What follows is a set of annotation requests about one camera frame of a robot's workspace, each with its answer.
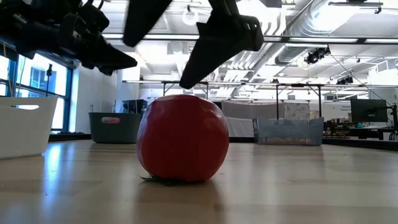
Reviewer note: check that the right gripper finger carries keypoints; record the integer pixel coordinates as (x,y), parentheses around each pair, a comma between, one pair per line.
(224,37)
(143,15)

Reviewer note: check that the black tripod stand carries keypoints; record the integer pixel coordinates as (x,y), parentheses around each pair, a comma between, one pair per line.
(49,73)

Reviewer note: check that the large room window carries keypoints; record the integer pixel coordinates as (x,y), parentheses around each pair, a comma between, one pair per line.
(40,81)

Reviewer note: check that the dark green plastic basket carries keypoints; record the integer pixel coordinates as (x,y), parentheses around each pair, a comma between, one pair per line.
(124,132)

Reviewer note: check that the white covered table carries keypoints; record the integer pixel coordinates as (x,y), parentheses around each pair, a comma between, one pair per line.
(242,124)

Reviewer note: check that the black ceiling spotlight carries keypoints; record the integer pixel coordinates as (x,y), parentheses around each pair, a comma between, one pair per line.
(345,80)
(315,55)

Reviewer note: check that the white plastic basket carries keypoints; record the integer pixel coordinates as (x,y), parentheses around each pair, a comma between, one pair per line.
(25,133)

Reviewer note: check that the light grey plastic basket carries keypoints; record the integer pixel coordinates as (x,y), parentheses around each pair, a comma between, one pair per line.
(289,130)

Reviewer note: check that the black computer monitor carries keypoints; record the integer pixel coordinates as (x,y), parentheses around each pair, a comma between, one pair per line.
(368,110)

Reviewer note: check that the black lab desk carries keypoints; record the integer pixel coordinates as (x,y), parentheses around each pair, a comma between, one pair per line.
(367,132)

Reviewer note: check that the black metal frame stand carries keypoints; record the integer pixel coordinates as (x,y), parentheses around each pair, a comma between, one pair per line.
(277,102)

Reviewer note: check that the silver ventilation duct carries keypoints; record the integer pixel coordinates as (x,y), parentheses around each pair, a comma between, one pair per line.
(311,25)

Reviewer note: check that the black aluminium table frame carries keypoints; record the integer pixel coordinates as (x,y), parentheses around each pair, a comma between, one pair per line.
(373,144)

